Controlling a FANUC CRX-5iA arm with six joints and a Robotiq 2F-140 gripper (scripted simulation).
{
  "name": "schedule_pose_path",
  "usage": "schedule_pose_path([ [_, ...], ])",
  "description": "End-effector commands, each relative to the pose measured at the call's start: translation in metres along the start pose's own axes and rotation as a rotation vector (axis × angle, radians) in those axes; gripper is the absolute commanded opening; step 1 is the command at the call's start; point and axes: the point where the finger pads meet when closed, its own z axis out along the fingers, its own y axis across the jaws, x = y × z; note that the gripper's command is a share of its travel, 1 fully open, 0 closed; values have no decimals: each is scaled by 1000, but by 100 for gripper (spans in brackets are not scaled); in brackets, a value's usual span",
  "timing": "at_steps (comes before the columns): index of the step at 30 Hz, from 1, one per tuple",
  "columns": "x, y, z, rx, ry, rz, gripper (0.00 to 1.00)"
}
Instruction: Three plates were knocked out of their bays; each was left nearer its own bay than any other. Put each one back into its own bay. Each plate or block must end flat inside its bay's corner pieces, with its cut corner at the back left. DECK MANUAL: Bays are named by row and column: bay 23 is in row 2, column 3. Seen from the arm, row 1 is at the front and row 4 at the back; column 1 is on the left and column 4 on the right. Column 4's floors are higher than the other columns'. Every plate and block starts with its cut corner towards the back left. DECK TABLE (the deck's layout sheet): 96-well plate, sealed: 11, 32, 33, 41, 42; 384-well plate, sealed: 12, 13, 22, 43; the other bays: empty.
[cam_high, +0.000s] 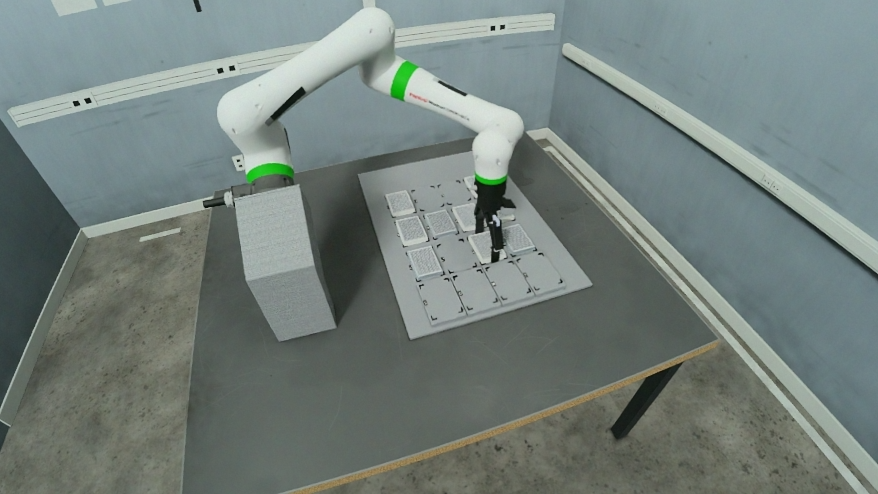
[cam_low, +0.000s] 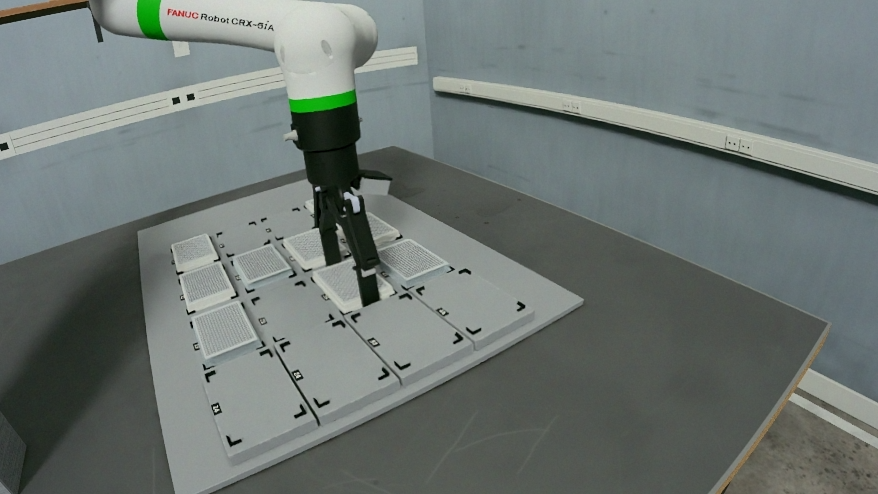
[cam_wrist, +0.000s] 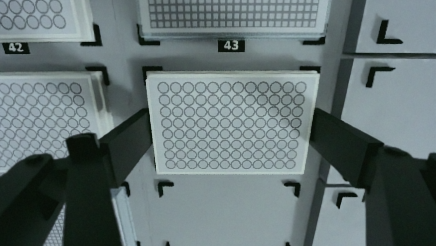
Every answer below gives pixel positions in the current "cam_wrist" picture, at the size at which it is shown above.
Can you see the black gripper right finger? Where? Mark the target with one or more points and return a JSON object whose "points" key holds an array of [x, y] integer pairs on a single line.
{"points": [[400, 210]]}

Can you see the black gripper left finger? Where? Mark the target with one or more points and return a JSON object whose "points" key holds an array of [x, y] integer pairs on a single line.
{"points": [[32, 191]]}

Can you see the grey deck plate with bays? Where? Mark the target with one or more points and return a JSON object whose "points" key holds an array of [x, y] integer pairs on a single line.
{"points": [[339, 55]]}

